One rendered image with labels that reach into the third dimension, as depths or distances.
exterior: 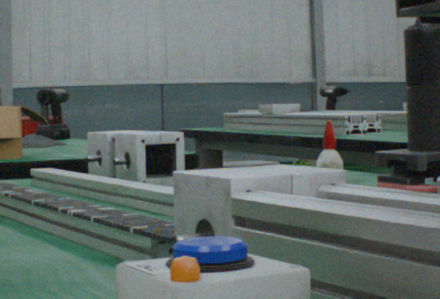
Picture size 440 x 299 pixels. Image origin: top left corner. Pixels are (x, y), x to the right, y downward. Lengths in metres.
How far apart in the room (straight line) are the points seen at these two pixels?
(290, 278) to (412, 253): 0.07
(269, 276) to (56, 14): 11.39
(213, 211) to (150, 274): 0.19
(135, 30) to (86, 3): 0.72
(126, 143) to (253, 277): 1.21
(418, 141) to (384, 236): 0.30
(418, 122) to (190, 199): 0.21
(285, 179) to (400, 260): 0.19
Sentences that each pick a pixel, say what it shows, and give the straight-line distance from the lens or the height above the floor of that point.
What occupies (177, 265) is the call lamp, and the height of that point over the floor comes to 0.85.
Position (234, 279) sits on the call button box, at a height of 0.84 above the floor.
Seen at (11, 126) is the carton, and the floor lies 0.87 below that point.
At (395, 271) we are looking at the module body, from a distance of 0.51.
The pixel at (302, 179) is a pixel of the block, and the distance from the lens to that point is 0.69.
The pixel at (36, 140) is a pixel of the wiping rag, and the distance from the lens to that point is 3.52.
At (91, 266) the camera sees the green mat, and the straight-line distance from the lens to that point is 0.88.
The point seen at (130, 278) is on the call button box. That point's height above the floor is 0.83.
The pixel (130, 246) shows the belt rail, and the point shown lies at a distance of 0.92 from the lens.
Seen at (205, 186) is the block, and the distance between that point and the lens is 0.69.
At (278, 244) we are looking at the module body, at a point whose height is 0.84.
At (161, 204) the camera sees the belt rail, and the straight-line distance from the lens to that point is 1.29.
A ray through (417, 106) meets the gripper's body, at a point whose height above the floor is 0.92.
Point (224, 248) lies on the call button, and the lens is 0.50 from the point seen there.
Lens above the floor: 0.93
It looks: 3 degrees down
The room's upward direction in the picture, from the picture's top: 1 degrees counter-clockwise
